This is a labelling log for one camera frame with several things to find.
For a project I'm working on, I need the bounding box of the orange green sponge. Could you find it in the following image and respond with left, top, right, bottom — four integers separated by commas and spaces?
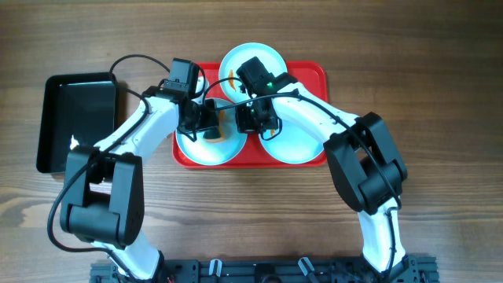
203, 111, 226, 143

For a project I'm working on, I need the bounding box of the light blue plate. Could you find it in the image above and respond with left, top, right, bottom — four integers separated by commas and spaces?
176, 108, 248, 166
218, 42, 288, 103
259, 120, 323, 164

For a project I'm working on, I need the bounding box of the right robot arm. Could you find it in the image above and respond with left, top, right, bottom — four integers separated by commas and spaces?
239, 72, 407, 276

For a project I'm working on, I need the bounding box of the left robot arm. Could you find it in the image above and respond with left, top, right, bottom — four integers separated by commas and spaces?
47, 86, 219, 282

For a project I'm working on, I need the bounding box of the red plastic tray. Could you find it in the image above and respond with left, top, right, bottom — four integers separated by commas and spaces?
172, 61, 328, 170

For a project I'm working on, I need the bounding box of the black water basin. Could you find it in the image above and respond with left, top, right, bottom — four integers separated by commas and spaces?
36, 72, 119, 173

